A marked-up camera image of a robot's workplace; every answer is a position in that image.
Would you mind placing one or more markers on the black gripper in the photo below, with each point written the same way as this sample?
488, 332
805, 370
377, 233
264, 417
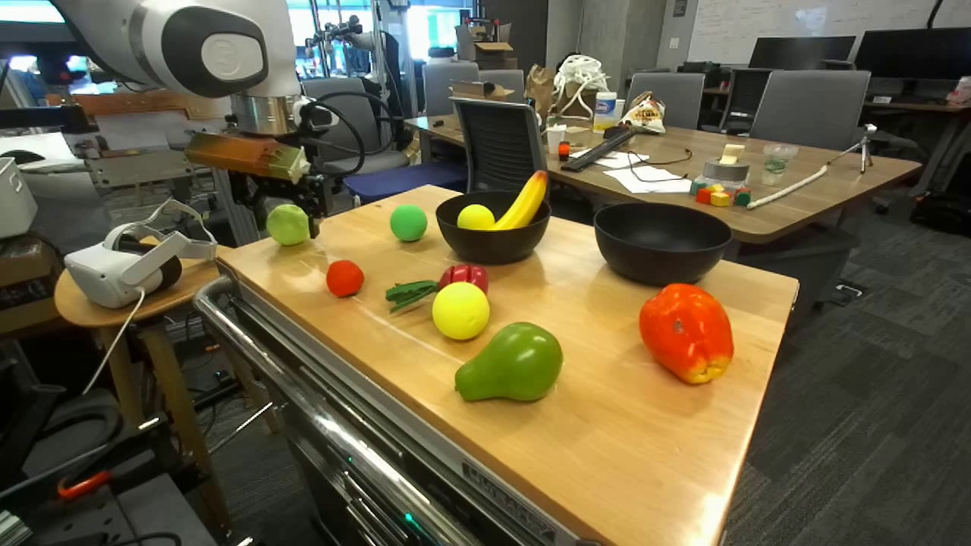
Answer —
284, 170

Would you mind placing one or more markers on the large yellow ball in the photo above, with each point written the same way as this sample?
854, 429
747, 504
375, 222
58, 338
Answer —
458, 311

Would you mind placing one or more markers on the black bowl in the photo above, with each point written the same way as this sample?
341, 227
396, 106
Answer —
656, 244
491, 246

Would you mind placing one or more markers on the small red tomato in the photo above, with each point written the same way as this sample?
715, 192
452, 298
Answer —
344, 277

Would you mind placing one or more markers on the green pear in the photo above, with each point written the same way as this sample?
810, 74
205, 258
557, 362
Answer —
521, 362

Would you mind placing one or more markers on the light green dimpled ball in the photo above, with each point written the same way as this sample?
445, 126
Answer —
288, 227

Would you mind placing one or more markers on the wooden office desk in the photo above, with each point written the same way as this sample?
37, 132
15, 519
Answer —
783, 195

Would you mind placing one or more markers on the red radish with greens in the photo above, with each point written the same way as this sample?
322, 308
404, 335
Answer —
418, 291

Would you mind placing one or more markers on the orange handled clamp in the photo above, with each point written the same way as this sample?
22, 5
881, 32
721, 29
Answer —
81, 488

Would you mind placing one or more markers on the far black bowl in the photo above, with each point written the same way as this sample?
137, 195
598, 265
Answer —
656, 244

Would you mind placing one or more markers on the coloured toy blocks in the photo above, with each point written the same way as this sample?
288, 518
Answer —
721, 195

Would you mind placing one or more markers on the clear plastic container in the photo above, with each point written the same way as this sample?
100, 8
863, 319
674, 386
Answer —
730, 164

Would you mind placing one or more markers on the dark green ball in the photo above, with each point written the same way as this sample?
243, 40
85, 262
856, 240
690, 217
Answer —
409, 222

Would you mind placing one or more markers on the white papers on desk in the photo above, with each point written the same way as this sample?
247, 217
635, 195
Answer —
652, 179

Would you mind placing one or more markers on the white VR headset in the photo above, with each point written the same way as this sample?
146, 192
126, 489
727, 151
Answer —
142, 255

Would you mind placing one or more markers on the grey office chair right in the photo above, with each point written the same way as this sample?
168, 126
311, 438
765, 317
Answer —
810, 106

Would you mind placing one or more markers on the black computer monitor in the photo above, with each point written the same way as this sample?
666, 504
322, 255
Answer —
800, 54

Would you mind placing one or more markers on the near black bowl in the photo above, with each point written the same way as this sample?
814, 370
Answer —
491, 246

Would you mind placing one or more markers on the yellow banana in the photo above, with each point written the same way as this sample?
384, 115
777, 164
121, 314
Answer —
527, 205

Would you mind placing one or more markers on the grey mesh office chair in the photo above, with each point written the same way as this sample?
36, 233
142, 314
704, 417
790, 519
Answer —
503, 144

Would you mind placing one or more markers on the small yellow lemon ball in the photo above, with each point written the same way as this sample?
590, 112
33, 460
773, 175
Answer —
476, 217

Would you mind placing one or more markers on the round wooden stool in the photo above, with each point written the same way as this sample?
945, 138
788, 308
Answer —
145, 319

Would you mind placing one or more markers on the grey office chair left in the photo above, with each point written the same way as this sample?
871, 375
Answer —
361, 130

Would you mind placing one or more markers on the metal cart handle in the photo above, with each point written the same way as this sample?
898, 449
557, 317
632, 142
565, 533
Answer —
349, 469

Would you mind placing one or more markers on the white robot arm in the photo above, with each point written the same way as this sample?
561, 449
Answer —
220, 51

